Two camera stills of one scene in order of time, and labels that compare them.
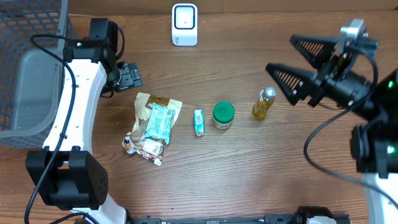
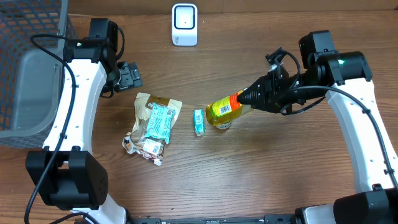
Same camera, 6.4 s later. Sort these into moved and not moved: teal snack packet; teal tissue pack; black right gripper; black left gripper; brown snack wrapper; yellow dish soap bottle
Moved: yellow dish soap bottle; black right gripper
Not moved: teal tissue pack; brown snack wrapper; black left gripper; teal snack packet
